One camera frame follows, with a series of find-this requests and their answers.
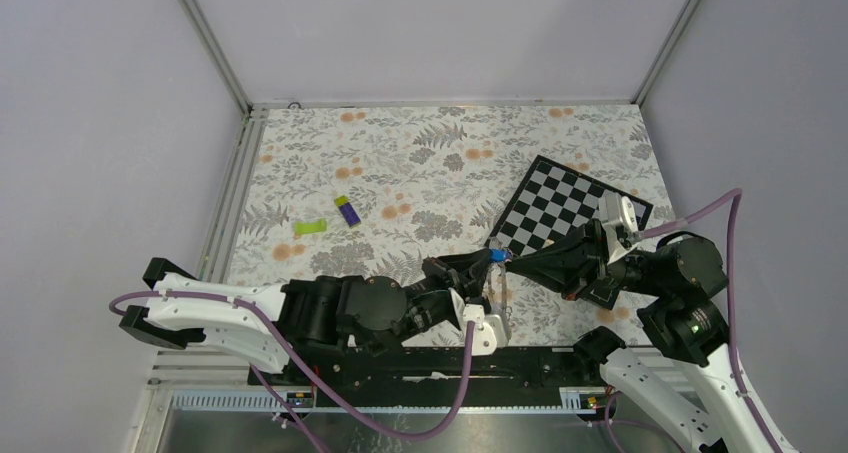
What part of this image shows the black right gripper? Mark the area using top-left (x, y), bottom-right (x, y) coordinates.
top-left (504, 214), bottom-right (670, 298)

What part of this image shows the blue key tag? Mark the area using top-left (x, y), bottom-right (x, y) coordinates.
top-left (489, 248), bottom-right (513, 263)

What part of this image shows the purple yellow marker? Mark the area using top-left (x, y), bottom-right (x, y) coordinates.
top-left (334, 196), bottom-right (361, 228)

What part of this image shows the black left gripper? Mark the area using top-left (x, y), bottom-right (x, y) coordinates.
top-left (368, 252), bottom-right (495, 359)

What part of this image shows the black white chessboard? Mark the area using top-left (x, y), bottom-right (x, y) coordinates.
top-left (490, 155), bottom-right (654, 256)

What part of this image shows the black front rail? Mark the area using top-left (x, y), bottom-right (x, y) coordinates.
top-left (301, 337), bottom-right (624, 388)

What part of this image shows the green marker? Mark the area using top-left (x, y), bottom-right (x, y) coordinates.
top-left (293, 218), bottom-right (327, 235)

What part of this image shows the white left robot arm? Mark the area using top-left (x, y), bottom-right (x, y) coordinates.
top-left (108, 248), bottom-right (512, 384)

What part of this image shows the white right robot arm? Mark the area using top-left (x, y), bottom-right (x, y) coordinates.
top-left (506, 194), bottom-right (792, 452)

